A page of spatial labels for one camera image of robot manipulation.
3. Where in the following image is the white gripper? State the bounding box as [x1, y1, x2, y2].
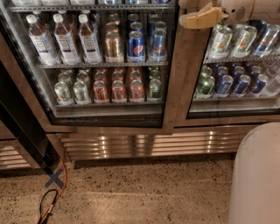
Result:
[179, 0, 256, 30]

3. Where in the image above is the glass fridge door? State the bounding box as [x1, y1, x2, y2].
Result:
[0, 0, 187, 133]
[176, 19, 280, 127]

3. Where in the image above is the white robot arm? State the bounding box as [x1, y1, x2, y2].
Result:
[178, 0, 280, 224]

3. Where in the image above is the green can right fridge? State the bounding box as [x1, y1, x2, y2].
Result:
[196, 75, 215, 99]

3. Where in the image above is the steel fridge bottom grille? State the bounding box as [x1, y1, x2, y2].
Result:
[47, 125, 254, 162]

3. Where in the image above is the white 7up can left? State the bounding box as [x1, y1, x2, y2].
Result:
[209, 26, 233, 60]

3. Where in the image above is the white 7up can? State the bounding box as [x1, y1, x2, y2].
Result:
[230, 25, 257, 59]
[209, 26, 233, 60]

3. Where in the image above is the white 7up can right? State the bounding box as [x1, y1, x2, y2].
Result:
[230, 25, 257, 59]

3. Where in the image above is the blue silver soda can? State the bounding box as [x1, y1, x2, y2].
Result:
[149, 29, 167, 62]

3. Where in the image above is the blue silver can upper right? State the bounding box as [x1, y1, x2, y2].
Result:
[252, 24, 280, 57]

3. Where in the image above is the blue can left lower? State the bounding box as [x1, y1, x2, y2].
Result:
[215, 74, 234, 97]

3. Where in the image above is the blue Pepsi can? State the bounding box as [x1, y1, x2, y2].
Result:
[128, 31, 144, 62]

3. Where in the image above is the blue can right lower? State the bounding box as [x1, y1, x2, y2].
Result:
[231, 74, 251, 96]

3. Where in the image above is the green silver can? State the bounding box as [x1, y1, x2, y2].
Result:
[147, 79, 162, 102]

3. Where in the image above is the gold soda can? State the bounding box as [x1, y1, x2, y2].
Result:
[105, 32, 124, 63]

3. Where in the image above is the red can right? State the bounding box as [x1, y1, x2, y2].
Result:
[129, 80, 144, 102]

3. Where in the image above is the red can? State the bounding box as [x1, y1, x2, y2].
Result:
[94, 80, 109, 103]
[129, 80, 144, 102]
[112, 80, 127, 103]

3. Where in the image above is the red can middle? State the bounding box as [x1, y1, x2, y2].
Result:
[112, 80, 127, 103]

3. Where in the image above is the red can left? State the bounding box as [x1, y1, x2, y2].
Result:
[94, 80, 109, 103]

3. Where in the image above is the middle tea bottle white cap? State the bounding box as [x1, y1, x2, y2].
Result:
[53, 13, 81, 65]

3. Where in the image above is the silver can lower shelf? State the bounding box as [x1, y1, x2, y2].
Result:
[73, 81, 91, 105]

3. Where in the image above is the white green can far left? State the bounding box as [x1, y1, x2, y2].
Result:
[54, 81, 74, 106]

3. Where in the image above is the left tea bottle white cap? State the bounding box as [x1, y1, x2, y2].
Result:
[26, 14, 60, 66]

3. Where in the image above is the neighbour steel grille left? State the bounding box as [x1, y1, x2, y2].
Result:
[0, 121, 39, 170]

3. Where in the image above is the orange floor cable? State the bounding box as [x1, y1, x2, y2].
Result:
[37, 157, 68, 224]

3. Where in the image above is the black floor cable left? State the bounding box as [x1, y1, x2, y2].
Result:
[38, 188, 60, 224]

